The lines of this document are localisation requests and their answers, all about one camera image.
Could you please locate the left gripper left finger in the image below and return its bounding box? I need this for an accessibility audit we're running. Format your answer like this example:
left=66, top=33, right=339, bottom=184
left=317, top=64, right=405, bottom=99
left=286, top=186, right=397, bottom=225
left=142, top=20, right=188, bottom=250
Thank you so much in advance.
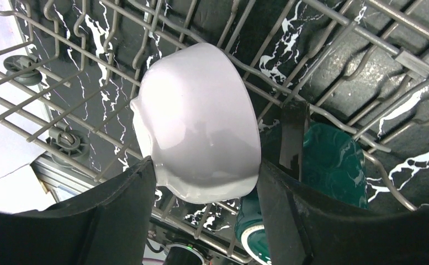
left=0, top=157, right=156, bottom=264

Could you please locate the white bowl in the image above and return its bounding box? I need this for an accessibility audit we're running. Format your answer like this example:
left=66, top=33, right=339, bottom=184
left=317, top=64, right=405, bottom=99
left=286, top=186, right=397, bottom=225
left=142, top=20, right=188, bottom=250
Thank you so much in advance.
left=130, top=43, right=261, bottom=204

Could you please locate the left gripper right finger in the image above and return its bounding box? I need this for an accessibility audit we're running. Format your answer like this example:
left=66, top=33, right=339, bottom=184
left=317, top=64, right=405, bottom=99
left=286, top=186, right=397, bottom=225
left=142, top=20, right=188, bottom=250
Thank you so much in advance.
left=257, top=100, right=429, bottom=264

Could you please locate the grey wire dish rack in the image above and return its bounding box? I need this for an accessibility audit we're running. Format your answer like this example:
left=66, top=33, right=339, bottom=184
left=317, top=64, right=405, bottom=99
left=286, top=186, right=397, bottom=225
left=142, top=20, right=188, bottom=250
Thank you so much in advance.
left=0, top=0, right=429, bottom=265

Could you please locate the dark green cup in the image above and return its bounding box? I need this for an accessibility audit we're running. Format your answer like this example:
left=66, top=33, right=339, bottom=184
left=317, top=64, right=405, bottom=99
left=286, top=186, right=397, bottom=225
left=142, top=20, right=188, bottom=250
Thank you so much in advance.
left=234, top=121, right=368, bottom=264

